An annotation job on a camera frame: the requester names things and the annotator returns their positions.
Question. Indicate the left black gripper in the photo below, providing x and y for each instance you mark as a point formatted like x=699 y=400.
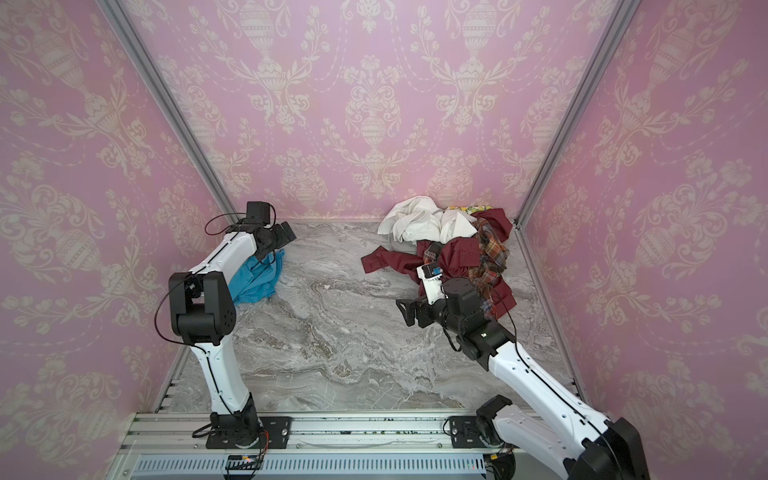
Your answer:
x=281 y=238

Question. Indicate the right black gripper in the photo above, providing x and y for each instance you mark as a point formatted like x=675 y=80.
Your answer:
x=424 y=311

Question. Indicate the teal cloth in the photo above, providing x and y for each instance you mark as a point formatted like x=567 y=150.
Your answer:
x=256 y=280

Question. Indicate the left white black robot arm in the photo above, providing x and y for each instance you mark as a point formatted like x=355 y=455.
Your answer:
x=203 y=318

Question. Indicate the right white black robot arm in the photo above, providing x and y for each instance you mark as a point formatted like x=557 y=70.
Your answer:
x=571 y=438

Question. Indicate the maroon cloth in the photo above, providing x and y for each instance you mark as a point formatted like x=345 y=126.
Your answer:
x=406 y=263

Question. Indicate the plaid cloth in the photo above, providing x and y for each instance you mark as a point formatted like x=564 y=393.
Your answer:
x=482 y=259

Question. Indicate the white cloth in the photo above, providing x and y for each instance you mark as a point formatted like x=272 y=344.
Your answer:
x=419 y=218

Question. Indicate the yellow floral cloth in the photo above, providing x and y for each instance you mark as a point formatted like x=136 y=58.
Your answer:
x=471 y=209

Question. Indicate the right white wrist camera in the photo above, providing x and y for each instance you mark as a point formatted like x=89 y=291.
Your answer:
x=430 y=275

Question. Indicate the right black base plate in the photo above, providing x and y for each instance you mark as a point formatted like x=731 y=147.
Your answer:
x=469 y=432

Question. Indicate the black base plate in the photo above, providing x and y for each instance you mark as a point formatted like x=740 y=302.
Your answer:
x=275 y=431
x=469 y=432

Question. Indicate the left aluminium corner post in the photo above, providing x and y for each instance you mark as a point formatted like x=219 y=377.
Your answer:
x=117 y=17

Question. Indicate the aluminium corner post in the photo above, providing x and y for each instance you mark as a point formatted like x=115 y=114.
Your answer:
x=117 y=17
x=595 y=68

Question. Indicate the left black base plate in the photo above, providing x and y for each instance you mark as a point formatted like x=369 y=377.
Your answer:
x=275 y=431

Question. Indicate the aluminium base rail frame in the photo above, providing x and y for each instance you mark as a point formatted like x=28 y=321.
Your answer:
x=395 y=444

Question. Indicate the right aluminium corner post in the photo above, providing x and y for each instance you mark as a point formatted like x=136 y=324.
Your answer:
x=595 y=68

